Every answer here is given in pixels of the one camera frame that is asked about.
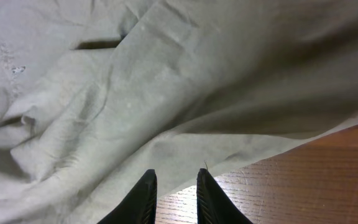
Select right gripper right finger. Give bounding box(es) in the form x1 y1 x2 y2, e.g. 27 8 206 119
196 169 252 224

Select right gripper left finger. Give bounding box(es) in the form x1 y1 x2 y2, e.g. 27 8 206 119
98 169 157 224

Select light khaki green pants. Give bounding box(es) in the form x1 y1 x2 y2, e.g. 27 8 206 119
0 0 358 223

